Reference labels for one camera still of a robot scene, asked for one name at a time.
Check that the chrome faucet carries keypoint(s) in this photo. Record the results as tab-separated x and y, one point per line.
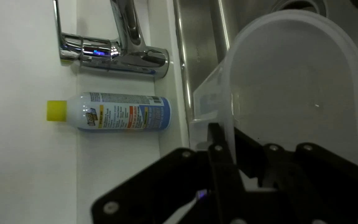
121	53

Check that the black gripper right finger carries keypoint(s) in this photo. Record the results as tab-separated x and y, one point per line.
328	182

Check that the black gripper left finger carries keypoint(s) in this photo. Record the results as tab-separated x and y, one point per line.
174	182

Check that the translucent plastic container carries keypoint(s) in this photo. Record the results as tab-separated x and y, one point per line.
298	82

